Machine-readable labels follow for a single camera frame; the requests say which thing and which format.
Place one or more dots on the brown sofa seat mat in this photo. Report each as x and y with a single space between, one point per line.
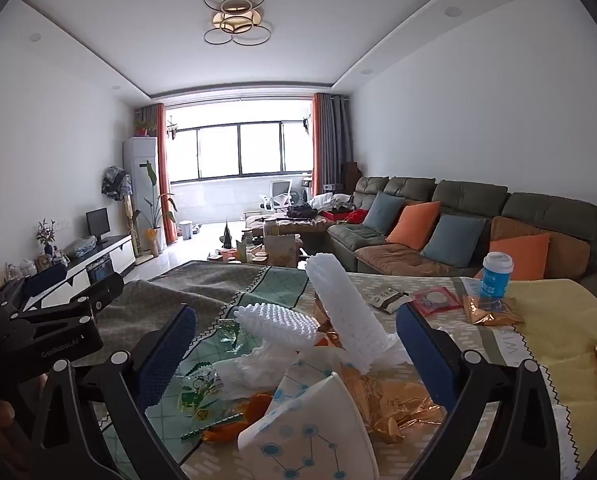
393 255

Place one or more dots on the orange grey curtain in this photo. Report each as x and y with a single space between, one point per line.
328 145
161 160

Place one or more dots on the white blue patterned paper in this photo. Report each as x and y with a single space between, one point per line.
303 435

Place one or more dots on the orange cushion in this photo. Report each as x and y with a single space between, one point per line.
521 255
413 225

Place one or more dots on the black storage box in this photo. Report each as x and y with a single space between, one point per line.
100 270

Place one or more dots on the white TV cabinet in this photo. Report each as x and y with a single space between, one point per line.
121 252

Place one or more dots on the dark wooden cabinet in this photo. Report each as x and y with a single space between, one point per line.
351 175

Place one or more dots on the tall leafy plant yellow pot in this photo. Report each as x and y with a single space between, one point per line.
153 237

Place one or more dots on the blue cup with white lid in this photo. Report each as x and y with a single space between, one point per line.
495 280

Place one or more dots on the white clothes pile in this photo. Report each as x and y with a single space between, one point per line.
328 202

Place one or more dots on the covered standing fan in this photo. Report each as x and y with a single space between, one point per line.
116 185

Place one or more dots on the crumpled brown bag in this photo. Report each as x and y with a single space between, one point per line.
393 400

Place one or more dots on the black monitor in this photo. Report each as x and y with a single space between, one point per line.
98 221

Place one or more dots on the brown paper shopping bag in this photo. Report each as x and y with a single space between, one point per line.
281 250

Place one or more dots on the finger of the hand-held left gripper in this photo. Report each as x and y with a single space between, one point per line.
48 275
106 287

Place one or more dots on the brown sofa back cover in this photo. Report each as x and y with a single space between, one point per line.
568 250

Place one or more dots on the small potted plant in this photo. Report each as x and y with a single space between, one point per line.
146 127

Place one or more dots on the clear green-printed plastic wrapper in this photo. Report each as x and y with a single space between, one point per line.
227 329
198 395

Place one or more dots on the patterned tablecloth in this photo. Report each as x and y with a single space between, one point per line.
553 320

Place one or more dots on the black clothes pile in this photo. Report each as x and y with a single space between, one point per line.
301 210

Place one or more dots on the white foam net sleeve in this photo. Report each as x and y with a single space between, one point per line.
343 310
278 325

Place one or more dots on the large window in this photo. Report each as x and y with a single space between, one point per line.
218 150

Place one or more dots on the red square packet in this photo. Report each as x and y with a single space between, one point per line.
436 302

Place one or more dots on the red flat box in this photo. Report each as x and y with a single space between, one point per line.
336 215

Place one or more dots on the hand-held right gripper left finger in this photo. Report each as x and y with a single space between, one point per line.
166 355

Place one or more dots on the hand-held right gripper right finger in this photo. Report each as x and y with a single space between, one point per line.
426 355

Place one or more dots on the white standing air conditioner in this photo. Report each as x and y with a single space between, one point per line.
141 180

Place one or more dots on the flower vase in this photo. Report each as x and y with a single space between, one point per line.
46 237

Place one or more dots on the black white snack wrapper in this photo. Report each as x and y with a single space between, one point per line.
388 300

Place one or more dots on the gold foil wrapper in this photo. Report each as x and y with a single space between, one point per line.
488 312

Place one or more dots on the plastic-wrapped blue item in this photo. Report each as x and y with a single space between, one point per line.
81 247

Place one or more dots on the white tissue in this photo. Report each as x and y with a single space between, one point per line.
243 372

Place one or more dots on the white office chair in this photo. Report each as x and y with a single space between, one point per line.
278 192

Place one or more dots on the blue-grey cushion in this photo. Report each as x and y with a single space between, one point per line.
382 212
453 240

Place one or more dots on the red cloth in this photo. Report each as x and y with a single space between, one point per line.
358 216

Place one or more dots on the small orange peel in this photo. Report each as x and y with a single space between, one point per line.
218 431

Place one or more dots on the cluttered coffee table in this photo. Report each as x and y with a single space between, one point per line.
238 256

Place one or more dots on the pale wooden branch decoration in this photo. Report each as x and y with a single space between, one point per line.
130 230

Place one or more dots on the white pedal bin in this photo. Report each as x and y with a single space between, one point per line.
185 230

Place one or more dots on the grey-green sofa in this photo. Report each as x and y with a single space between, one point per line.
471 195

